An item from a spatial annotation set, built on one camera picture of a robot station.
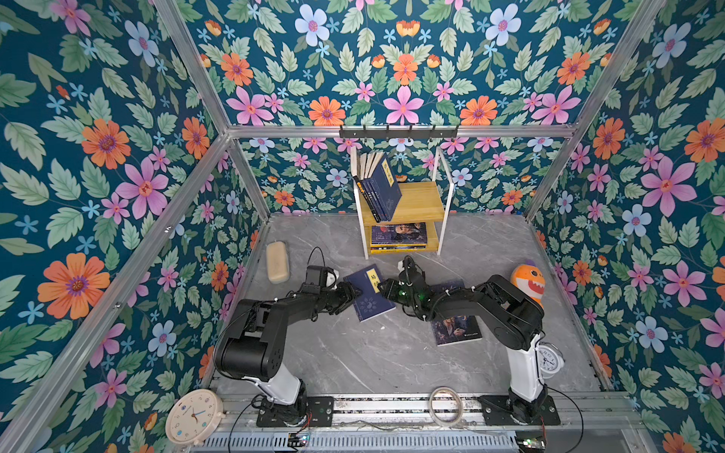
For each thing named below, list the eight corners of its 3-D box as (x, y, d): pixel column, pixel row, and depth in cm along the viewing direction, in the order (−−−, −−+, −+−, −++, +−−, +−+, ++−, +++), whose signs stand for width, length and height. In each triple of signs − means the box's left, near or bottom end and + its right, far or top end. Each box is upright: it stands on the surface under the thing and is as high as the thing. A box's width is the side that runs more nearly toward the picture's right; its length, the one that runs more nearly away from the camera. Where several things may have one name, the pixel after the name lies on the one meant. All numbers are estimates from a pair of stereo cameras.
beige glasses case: (270, 285, 101) (266, 279, 97) (270, 248, 111) (266, 241, 108) (290, 280, 102) (287, 274, 98) (288, 244, 112) (285, 238, 109)
